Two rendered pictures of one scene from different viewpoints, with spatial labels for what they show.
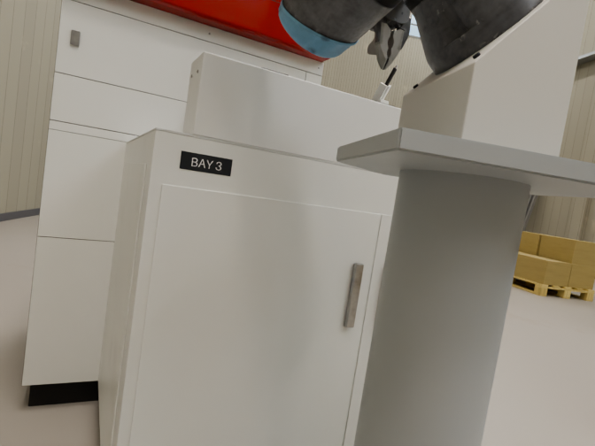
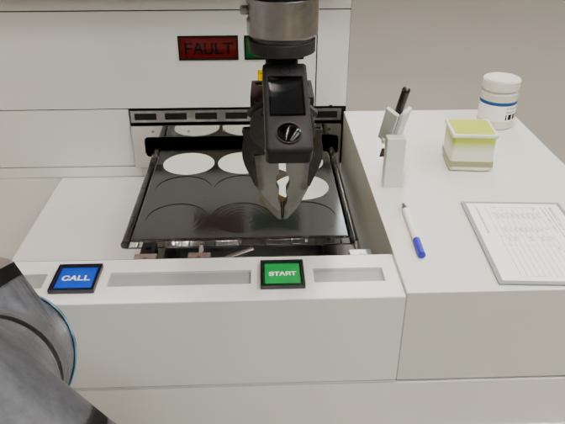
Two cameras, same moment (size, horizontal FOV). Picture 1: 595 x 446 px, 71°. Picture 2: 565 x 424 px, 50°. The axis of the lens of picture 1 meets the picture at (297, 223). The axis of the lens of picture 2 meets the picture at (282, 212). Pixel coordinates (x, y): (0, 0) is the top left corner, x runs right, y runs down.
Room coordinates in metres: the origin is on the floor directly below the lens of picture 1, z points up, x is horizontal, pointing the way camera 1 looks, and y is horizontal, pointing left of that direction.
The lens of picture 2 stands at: (0.36, -0.41, 1.42)
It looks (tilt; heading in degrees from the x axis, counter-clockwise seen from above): 30 degrees down; 25
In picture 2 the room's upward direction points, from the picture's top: straight up
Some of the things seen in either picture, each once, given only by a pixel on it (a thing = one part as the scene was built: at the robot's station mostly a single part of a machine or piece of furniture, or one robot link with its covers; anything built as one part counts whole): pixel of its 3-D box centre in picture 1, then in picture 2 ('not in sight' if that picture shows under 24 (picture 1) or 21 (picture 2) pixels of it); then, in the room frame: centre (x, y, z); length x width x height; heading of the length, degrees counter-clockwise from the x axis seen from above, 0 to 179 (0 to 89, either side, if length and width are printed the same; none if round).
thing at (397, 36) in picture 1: (387, 51); (295, 177); (0.96, -0.14, 1.09); 0.06 x 0.03 x 0.09; 26
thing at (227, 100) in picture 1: (323, 127); (187, 321); (0.88, -0.02, 0.89); 0.55 x 0.09 x 0.14; 117
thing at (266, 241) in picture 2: not in sight; (240, 242); (1.07, 0.00, 0.90); 0.38 x 0.01 x 0.01; 117
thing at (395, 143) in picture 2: (378, 107); (393, 143); (1.24, -0.18, 1.03); 0.06 x 0.04 x 0.13; 27
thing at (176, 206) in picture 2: not in sight; (242, 188); (1.23, 0.08, 0.90); 0.34 x 0.34 x 0.01; 27
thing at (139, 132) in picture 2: not in sight; (237, 144); (1.41, 0.19, 0.89); 0.44 x 0.02 x 0.10; 117
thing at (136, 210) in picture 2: not in sight; (143, 191); (1.14, 0.24, 0.90); 0.37 x 0.01 x 0.01; 27
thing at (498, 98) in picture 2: not in sight; (498, 101); (1.58, -0.30, 1.01); 0.07 x 0.07 x 0.10
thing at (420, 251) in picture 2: not in sight; (411, 227); (1.10, -0.26, 0.97); 0.14 x 0.01 x 0.01; 25
